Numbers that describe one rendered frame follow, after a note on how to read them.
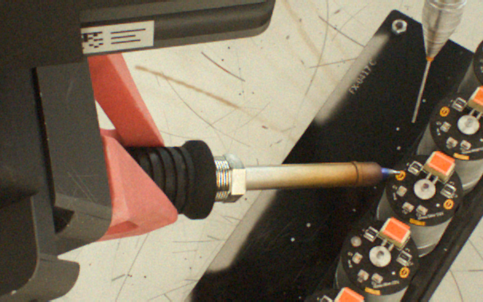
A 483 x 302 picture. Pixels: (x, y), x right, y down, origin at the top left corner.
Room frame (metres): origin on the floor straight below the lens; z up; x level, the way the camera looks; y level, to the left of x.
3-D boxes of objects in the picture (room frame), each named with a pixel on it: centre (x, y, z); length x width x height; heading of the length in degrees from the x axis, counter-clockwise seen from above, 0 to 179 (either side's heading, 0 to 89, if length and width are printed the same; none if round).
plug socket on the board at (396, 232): (0.10, -0.05, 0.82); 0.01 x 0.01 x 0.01; 53
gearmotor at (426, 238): (0.11, -0.06, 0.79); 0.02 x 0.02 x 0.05
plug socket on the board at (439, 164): (0.12, -0.07, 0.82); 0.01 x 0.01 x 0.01; 53
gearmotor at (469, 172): (0.13, -0.08, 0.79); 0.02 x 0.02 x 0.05
